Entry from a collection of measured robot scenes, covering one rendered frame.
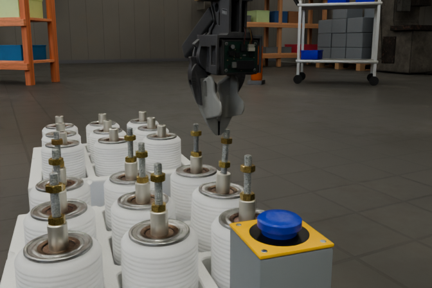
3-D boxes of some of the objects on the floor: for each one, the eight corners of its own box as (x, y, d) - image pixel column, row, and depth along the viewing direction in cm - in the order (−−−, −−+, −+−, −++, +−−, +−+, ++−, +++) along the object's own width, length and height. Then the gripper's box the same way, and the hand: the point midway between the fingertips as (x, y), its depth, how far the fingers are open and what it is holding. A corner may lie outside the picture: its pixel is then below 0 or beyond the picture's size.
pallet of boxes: (391, 69, 805) (396, 3, 782) (359, 71, 769) (364, 1, 747) (346, 66, 909) (349, 8, 887) (315, 67, 874) (318, 6, 852)
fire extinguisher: (260, 82, 538) (260, 35, 527) (270, 84, 516) (272, 35, 505) (242, 83, 527) (242, 35, 517) (252, 85, 505) (253, 35, 494)
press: (463, 74, 682) (481, -84, 638) (418, 76, 636) (433, -93, 592) (400, 70, 787) (411, -66, 744) (357, 71, 741) (366, -73, 698)
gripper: (210, -16, 55) (209, 146, 59) (270, -11, 59) (265, 141, 63) (185, -9, 63) (185, 134, 67) (239, -5, 67) (236, 130, 71)
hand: (216, 126), depth 67 cm, fingers closed
